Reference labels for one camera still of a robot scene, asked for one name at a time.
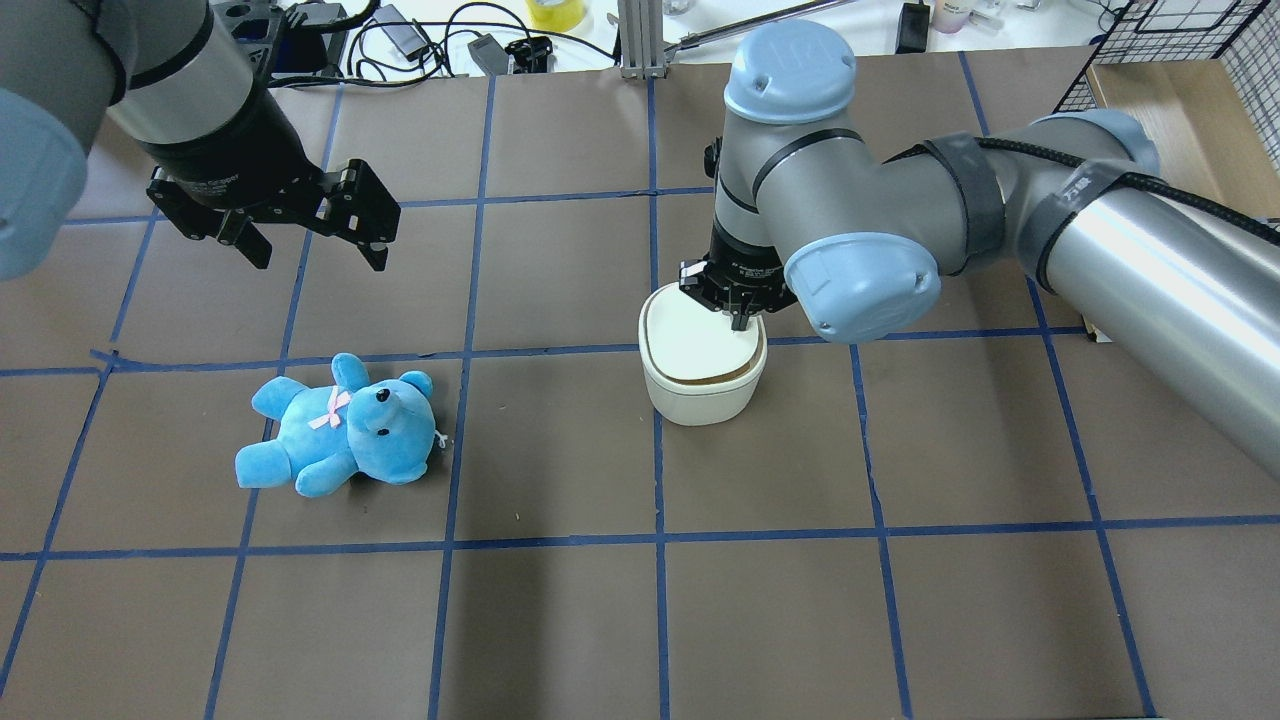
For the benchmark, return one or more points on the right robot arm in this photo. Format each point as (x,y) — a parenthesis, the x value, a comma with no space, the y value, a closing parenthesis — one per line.
(805,215)

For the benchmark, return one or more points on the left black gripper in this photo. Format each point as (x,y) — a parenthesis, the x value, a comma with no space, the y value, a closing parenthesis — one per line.
(232,148)

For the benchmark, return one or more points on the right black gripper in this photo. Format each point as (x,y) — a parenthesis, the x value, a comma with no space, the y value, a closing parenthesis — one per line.
(742,268)

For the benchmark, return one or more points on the yellow tape roll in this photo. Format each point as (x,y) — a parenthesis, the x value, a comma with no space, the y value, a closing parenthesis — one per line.
(558,16)

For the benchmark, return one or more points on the aluminium frame post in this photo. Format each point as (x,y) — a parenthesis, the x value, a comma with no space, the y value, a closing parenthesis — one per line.
(642,48)

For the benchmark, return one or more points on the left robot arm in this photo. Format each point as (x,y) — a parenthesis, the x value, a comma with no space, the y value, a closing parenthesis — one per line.
(190,82)

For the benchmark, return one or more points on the white trash can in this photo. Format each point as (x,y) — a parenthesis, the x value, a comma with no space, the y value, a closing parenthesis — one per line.
(698,369)

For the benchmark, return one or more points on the black power adapter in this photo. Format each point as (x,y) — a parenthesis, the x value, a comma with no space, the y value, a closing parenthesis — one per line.
(403,35)

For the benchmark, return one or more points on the blue teddy bear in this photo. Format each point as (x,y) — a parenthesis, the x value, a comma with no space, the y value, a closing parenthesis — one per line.
(385,430)

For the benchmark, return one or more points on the wooden wire shelf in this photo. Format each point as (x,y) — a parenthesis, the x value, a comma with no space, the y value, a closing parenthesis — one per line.
(1201,77)

